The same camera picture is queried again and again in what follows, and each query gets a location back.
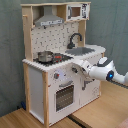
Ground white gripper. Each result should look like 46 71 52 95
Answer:
72 59 92 78

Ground white microwave door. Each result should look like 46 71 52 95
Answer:
66 3 90 21

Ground left red stove knob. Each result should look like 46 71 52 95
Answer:
54 73 60 79

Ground wooden toy kitchen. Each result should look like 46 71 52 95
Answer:
22 2 105 127

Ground black toy stovetop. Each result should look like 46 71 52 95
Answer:
35 53 71 67

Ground white oven door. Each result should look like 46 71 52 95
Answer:
49 77 80 125

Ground white dishwasher door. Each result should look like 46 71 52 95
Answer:
77 55 103 108

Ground grey toy sink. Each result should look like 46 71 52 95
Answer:
66 47 94 56

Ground black toy faucet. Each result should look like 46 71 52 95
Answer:
66 32 83 50

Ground silver toy pot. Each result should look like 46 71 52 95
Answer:
38 51 53 62

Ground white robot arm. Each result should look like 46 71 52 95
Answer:
74 57 128 86

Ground grey range hood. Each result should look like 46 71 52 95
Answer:
35 5 64 27

